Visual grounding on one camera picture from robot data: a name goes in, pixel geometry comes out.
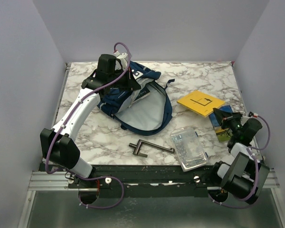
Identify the clear plastic pencil case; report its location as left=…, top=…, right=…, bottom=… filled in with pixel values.
left=170, top=127, right=209, bottom=172

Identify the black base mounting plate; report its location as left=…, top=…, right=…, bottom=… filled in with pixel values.
left=38, top=165, right=228, bottom=199

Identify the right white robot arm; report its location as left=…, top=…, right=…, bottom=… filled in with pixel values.
left=209, top=108, right=271, bottom=205

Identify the purple cable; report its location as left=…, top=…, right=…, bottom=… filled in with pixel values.
left=44, top=42, right=131, bottom=209
left=219, top=115, right=271, bottom=209

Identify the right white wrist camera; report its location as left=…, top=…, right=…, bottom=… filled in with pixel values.
left=248, top=112, right=258, bottom=118

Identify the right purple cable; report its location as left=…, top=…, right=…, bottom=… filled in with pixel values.
left=219, top=115, right=271, bottom=209

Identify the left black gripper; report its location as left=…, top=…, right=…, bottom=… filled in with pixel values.
left=108, top=66, right=142, bottom=91

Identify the yellow notebook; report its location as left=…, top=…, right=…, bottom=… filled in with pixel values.
left=177, top=90, right=225, bottom=117

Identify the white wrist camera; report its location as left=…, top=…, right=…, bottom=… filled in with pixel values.
left=248, top=112, right=258, bottom=118
left=114, top=50, right=128, bottom=70

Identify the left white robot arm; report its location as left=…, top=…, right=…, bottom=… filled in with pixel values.
left=40, top=51, right=141, bottom=188

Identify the aluminium rail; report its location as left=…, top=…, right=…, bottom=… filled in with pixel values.
left=28, top=170, right=280, bottom=191

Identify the blue animal farm book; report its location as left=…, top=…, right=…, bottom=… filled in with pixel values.
left=209, top=113, right=232, bottom=143

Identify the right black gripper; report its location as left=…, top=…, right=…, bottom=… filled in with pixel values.
left=213, top=109, right=243, bottom=137

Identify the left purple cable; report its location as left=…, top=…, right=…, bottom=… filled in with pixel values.
left=44, top=42, right=131, bottom=209

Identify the navy blue student backpack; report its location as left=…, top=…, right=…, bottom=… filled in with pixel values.
left=97, top=62, right=175, bottom=136

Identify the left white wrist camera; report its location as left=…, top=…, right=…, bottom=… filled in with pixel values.
left=114, top=50, right=128, bottom=70

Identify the black starry book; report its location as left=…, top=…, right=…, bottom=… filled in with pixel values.
left=130, top=86, right=150, bottom=107

